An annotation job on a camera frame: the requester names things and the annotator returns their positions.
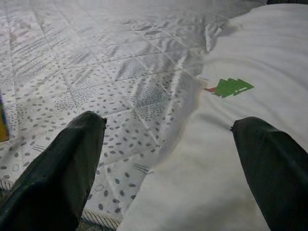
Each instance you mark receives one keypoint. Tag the grey quilted dotted mattress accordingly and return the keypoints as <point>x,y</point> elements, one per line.
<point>96,60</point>

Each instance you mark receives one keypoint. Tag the blue yellow children's book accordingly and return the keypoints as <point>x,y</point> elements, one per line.
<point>3,125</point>

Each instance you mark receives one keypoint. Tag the white pillow with tree print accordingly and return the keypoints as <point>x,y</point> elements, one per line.
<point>240,48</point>

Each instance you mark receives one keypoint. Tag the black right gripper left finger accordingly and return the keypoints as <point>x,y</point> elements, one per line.
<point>55,173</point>

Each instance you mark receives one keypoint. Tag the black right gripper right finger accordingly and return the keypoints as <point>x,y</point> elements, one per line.
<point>276,173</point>

